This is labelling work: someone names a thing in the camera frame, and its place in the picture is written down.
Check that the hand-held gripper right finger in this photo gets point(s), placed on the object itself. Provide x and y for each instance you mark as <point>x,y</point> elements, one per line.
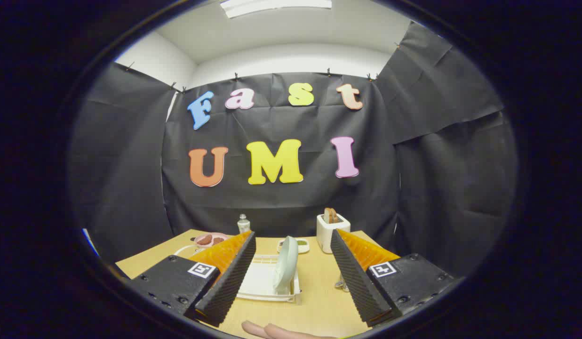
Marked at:
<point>354,278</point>

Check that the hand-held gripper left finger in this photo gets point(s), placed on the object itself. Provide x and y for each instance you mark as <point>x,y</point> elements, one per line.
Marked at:
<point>229,278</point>

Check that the small cutlery basket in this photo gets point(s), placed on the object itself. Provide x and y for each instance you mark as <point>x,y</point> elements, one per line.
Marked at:
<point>340,283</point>

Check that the pale green plate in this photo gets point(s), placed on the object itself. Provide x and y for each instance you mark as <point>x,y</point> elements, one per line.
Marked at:
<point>286,263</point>

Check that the small pink plate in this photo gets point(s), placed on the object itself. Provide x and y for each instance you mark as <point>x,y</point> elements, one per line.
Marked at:
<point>211,235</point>

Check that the white divided seasoning dish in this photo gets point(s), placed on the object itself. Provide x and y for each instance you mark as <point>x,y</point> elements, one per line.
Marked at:
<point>303,245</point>

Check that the brown meat piece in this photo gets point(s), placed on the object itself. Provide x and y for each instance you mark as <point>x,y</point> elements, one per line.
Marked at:
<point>204,240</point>
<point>218,240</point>

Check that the white toaster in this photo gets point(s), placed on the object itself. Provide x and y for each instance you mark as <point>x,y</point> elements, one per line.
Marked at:
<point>326,235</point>

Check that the clear bottle with green liquid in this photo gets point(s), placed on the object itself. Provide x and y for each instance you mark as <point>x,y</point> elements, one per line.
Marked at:
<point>243,225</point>

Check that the black backdrop cloth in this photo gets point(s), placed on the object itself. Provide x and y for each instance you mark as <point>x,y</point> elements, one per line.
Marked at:
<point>281,202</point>

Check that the ceiling light panel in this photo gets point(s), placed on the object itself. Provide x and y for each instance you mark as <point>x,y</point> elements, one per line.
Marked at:
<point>272,5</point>

